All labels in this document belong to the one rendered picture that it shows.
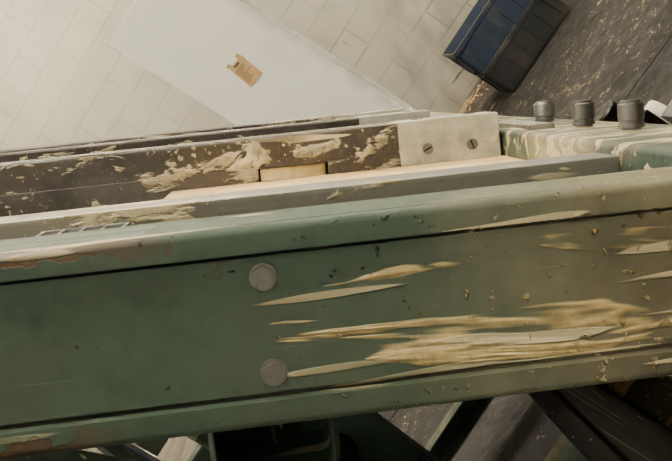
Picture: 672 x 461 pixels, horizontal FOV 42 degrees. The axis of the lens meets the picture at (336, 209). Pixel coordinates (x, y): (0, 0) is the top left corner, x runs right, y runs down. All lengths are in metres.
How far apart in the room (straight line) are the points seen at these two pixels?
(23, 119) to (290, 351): 6.22
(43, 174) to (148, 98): 5.31
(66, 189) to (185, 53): 3.83
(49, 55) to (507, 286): 6.14
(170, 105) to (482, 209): 5.94
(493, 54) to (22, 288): 4.86
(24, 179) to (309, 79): 3.81
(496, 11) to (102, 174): 4.33
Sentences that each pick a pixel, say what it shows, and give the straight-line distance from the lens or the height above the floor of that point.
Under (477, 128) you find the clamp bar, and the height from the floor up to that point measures 0.94.
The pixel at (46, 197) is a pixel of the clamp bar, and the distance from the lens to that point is 1.11.
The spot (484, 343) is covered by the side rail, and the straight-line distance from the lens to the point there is 0.49.
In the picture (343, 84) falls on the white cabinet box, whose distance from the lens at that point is 4.85.
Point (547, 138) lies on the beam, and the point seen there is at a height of 0.91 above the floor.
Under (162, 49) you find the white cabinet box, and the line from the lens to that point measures 4.92.
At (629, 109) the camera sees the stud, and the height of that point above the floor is 0.88.
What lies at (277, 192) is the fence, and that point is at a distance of 0.71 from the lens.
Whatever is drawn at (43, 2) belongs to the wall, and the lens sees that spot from 6.54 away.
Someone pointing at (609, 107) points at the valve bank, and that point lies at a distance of 1.23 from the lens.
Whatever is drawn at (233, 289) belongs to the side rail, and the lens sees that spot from 0.47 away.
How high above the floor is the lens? 1.17
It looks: 7 degrees down
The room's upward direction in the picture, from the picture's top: 57 degrees counter-clockwise
